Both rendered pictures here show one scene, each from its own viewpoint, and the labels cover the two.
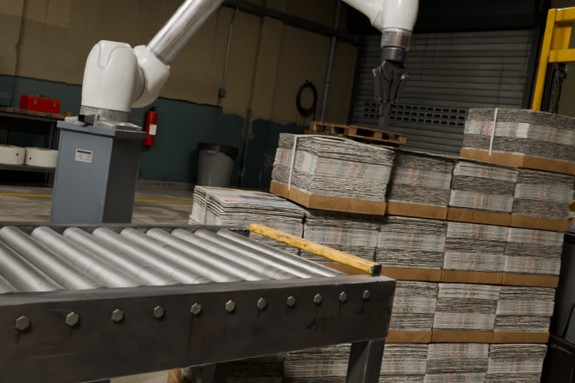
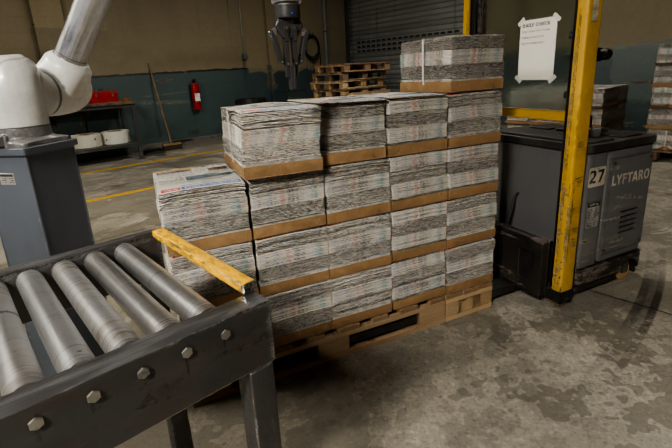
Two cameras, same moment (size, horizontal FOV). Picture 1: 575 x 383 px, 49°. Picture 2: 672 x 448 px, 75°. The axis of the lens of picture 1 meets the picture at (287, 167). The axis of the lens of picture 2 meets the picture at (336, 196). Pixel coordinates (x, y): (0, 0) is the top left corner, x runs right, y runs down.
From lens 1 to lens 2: 71 cm
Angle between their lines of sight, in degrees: 13
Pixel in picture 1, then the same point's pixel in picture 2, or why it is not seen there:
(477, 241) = (420, 169)
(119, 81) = (16, 97)
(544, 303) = (488, 206)
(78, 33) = (116, 32)
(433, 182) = (367, 126)
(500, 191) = (433, 120)
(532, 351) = (483, 246)
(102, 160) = (24, 180)
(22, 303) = not seen: outside the picture
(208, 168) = not seen: hidden behind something
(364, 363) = (251, 396)
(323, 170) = (250, 142)
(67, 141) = not seen: outside the picture
